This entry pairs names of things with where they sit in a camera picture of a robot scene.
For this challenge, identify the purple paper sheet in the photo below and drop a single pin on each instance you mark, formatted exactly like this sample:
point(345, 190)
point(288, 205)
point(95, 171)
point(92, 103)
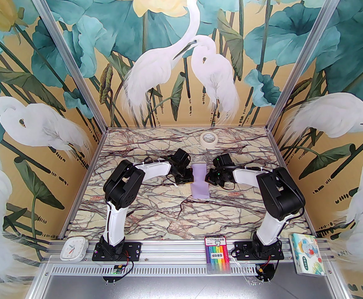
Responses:
point(200, 188)

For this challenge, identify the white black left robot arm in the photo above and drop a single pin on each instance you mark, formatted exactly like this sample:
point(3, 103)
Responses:
point(122, 182)

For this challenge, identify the cream masking tape roll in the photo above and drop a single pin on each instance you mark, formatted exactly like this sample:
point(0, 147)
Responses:
point(208, 140)

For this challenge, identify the white tape scrap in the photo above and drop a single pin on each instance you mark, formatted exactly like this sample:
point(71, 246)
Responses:
point(177, 187)

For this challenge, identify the coloured marker pen box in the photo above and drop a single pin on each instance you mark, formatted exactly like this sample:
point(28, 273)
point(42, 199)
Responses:
point(217, 254)

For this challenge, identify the cartoon print tissue pack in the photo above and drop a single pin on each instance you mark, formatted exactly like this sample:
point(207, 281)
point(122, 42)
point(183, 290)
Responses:
point(307, 254)

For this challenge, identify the small green circuit board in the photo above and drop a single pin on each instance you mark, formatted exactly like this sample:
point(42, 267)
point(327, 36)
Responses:
point(117, 269)

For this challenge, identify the grey metal shelf panel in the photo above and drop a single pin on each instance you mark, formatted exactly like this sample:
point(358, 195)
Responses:
point(184, 288)

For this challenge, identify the white alarm clock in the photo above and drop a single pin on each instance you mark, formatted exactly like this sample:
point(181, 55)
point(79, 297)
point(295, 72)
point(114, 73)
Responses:
point(73, 249)

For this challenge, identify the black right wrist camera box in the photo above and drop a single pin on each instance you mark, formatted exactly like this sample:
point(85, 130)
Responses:
point(211, 176)

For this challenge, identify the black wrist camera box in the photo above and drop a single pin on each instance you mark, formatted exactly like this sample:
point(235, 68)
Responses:
point(211, 176)
point(188, 175)

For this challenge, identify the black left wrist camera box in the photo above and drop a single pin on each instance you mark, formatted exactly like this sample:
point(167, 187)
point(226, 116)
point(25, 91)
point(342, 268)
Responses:
point(188, 175)

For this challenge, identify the aluminium table edge rail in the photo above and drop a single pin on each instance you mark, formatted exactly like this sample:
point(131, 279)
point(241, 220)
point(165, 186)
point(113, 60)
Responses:
point(275, 149)
point(98, 149)
point(169, 128)

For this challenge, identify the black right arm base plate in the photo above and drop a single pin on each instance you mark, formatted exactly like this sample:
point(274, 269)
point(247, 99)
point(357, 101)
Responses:
point(243, 250)

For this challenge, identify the aluminium frame beam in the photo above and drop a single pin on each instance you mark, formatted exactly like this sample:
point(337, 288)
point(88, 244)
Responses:
point(175, 249)

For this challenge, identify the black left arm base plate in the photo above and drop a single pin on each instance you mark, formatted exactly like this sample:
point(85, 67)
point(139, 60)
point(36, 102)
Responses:
point(131, 250)

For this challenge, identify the black bracket with yellow connector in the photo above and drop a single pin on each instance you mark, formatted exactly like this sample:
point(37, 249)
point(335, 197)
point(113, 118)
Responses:
point(263, 272)

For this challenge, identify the aluminium corner post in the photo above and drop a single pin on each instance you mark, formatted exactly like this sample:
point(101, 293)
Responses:
point(69, 58)
point(303, 58)

